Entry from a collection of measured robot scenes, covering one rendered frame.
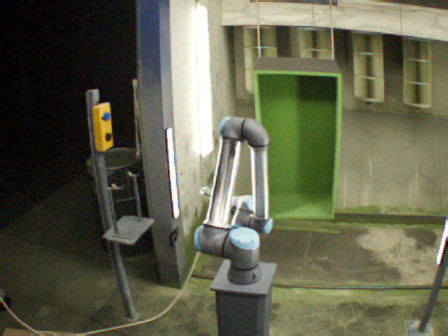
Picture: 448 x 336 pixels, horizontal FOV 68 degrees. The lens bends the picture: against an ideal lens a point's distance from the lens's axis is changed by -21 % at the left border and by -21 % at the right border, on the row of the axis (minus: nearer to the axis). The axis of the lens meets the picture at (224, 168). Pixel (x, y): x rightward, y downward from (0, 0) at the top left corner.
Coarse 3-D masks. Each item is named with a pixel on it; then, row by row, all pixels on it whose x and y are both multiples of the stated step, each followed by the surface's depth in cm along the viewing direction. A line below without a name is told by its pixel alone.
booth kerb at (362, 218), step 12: (336, 216) 384; (348, 216) 380; (360, 216) 377; (372, 216) 373; (384, 216) 369; (396, 216) 365; (408, 216) 361; (420, 216) 357; (432, 216) 353; (444, 216) 349
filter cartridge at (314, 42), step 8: (304, 32) 354; (312, 32) 350; (320, 32) 349; (328, 32) 354; (304, 40) 358; (312, 40) 354; (320, 40) 352; (328, 40) 356; (304, 48) 362; (312, 48) 358; (320, 48) 356; (328, 48) 358; (304, 56) 365; (312, 56) 360; (320, 56) 358; (328, 56) 360
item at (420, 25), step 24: (240, 0) 353; (336, 0) 326; (240, 24) 361; (264, 24) 355; (288, 24) 348; (312, 24) 342; (336, 24) 335; (360, 24) 328; (384, 24) 321; (408, 24) 313; (432, 24) 304
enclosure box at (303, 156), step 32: (256, 64) 268; (288, 64) 266; (320, 64) 265; (256, 96) 267; (288, 96) 299; (320, 96) 294; (288, 128) 313; (320, 128) 308; (288, 160) 328; (320, 160) 323; (288, 192) 344; (320, 192) 339
